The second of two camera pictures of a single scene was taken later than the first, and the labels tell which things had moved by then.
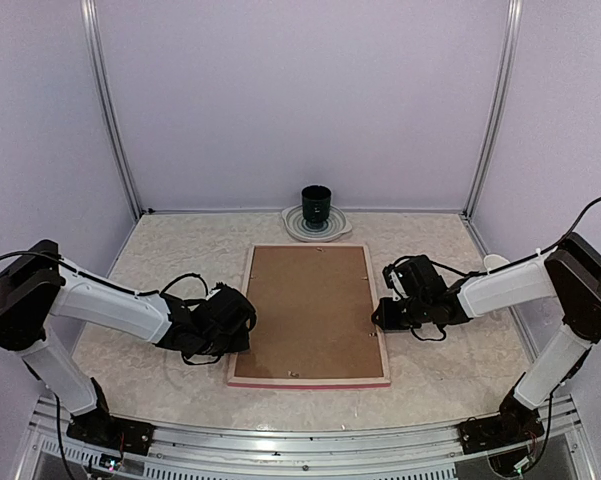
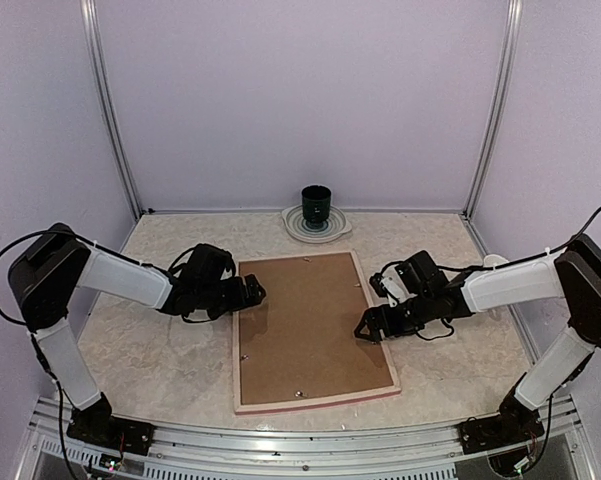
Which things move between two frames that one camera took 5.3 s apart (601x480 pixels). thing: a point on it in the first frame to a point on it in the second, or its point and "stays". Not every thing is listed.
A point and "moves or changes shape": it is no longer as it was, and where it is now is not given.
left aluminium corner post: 108,108 stays
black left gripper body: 227,343 to 222,303
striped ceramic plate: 315,231 stays
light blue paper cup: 492,261 stays
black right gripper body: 415,315 stays
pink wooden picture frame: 313,382 moves or changes shape
